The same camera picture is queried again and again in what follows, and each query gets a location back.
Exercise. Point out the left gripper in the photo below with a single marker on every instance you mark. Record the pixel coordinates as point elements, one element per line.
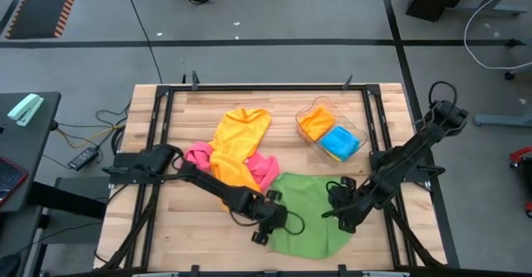
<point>272,218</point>

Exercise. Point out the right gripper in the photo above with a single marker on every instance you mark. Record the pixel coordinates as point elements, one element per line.
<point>351,206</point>

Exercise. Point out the green microfiber towel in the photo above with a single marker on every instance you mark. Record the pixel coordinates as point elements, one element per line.
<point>307,243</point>

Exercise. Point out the orange microfiber towel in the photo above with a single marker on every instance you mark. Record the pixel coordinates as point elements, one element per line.
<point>232,173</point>
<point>241,131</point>
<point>316,123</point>

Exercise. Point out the blue microfiber towel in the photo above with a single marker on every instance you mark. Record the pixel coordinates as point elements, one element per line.
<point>338,144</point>

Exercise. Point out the clear plastic bin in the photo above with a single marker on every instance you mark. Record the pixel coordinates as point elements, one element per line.
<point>361,137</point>

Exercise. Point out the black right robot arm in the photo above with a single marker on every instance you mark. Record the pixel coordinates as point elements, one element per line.
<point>407,152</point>

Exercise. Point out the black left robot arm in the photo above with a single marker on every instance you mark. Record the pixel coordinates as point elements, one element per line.
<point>208,183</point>

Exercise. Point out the red chair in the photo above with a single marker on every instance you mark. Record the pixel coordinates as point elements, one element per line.
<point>519,154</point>

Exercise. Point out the black power adapter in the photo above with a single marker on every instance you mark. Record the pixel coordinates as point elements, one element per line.
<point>83,158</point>

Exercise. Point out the black caster wheel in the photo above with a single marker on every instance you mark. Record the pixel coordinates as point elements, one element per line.
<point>509,76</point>

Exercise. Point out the dark side table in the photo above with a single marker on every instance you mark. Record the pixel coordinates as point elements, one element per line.
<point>33,152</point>

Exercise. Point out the red phone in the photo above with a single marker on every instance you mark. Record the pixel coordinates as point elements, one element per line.
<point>10,179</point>

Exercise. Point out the mint green stapler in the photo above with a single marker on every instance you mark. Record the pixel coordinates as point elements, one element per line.
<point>25,108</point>

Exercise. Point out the black orange-striped floor mat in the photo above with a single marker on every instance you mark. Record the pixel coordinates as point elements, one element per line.
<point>41,6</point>

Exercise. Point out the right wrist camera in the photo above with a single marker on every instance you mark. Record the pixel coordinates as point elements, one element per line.
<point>348,182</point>

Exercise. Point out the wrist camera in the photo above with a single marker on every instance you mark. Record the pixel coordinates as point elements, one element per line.
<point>274,195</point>
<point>348,182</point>

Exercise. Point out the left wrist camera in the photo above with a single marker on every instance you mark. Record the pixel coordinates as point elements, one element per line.
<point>274,195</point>

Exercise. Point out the black frame clamp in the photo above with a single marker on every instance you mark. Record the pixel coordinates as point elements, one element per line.
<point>347,83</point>
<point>195,81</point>

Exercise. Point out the black metal rig frame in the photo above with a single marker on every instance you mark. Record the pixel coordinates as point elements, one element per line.
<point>266,88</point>

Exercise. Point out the dark desk leg frame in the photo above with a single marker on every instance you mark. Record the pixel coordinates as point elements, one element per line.
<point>62,200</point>

